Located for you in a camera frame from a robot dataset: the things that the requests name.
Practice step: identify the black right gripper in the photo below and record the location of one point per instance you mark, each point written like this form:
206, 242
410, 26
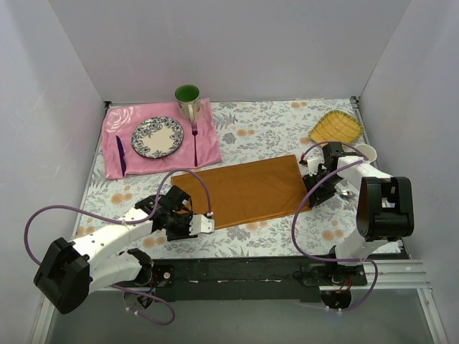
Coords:
319, 188

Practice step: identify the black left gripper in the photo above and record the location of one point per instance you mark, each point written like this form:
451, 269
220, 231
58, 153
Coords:
178, 222

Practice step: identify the orange cloth napkin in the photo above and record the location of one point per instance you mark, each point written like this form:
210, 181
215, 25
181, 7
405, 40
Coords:
248, 192

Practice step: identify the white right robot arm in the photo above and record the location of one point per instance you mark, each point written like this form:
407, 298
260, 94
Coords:
384, 211

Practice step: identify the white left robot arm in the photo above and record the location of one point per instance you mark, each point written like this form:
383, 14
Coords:
70, 271

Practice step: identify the green inside floral mug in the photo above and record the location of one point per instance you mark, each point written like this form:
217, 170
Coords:
189, 102

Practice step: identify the silver metal spoon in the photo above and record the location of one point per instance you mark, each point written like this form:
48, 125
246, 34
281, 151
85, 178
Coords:
345, 194

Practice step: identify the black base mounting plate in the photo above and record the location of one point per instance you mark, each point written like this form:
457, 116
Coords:
262, 278

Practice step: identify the grey white mug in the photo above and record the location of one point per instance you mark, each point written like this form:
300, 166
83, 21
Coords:
368, 151

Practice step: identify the woven bamboo basket tray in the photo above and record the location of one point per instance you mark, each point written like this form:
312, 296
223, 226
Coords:
336, 125

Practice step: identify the purple plastic knife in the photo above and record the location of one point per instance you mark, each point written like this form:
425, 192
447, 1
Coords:
121, 154

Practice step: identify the blue floral ceramic plate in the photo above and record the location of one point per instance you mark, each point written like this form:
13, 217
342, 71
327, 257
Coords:
157, 137

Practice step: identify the purple plastic fork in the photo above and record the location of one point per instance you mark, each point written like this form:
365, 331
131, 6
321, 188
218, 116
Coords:
194, 129

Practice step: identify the pink cloth placemat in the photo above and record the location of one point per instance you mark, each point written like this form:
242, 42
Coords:
122, 121

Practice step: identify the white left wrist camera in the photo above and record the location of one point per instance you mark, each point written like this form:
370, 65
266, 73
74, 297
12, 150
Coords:
200, 224

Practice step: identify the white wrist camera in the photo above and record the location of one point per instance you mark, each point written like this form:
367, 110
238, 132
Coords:
200, 224
312, 164

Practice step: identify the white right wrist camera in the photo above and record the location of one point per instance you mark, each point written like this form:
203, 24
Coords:
312, 164

